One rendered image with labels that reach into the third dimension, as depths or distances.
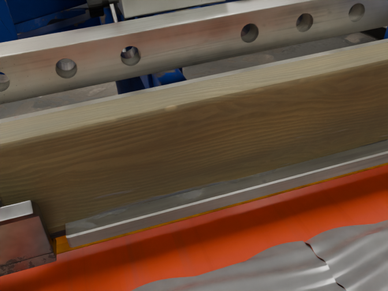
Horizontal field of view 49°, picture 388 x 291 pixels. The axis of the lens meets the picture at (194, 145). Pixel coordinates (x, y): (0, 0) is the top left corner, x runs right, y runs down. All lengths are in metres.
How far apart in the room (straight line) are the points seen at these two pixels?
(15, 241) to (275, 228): 0.17
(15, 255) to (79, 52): 0.24
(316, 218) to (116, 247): 0.14
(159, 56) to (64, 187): 0.24
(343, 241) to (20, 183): 0.21
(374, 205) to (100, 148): 0.20
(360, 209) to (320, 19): 0.27
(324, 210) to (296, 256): 0.05
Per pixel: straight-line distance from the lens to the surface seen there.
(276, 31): 0.51
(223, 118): 0.26
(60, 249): 0.31
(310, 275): 0.28
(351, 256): 0.29
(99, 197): 0.27
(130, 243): 0.31
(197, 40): 0.48
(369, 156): 0.32
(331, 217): 0.32
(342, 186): 0.35
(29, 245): 0.28
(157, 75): 0.67
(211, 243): 0.30
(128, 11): 0.51
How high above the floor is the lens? 1.17
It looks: 32 degrees down
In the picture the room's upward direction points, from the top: 7 degrees counter-clockwise
